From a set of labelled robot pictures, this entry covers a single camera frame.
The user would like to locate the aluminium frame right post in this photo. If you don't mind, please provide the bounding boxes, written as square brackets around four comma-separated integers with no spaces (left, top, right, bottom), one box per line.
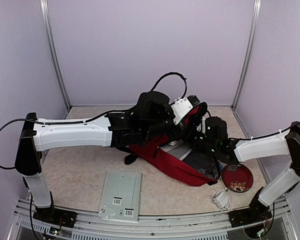
[231,0,262,112]

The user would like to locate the aluminium frame left post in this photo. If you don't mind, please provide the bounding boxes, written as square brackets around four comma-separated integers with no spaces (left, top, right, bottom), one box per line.
[40,0,72,112]

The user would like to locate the aluminium front rail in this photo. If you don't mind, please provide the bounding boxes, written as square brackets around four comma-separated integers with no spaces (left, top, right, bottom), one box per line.
[3,200,300,240]

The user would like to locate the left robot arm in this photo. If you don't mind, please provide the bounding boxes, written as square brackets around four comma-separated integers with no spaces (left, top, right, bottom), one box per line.
[0,88,196,223]

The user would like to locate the white charger with cable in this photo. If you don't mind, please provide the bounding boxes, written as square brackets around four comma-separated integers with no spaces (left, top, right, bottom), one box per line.
[211,187,233,213]

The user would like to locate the aluminium frame post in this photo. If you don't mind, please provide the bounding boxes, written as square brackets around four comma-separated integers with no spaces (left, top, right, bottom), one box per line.
[231,0,262,112]
[40,0,72,112]

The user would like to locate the red student backpack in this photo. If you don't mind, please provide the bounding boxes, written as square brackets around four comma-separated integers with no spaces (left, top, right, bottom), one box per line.
[117,102,221,187]

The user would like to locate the dark blue heights book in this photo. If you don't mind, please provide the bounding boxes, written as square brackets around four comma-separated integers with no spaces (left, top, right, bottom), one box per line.
[182,152,210,172]

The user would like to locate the grey barcode book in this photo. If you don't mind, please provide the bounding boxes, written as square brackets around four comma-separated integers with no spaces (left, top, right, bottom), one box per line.
[98,171,142,223]

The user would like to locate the rose cover white book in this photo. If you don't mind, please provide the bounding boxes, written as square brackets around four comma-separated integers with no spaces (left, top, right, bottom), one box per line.
[160,140,192,161]

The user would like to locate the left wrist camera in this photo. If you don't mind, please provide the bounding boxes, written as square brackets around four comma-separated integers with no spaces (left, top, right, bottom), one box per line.
[171,95,200,125]

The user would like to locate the red floral plate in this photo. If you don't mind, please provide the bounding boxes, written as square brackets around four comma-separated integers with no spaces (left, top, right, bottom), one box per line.
[221,164,254,193]

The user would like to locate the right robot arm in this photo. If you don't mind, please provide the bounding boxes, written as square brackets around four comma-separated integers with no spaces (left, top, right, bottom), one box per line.
[186,117,300,222]

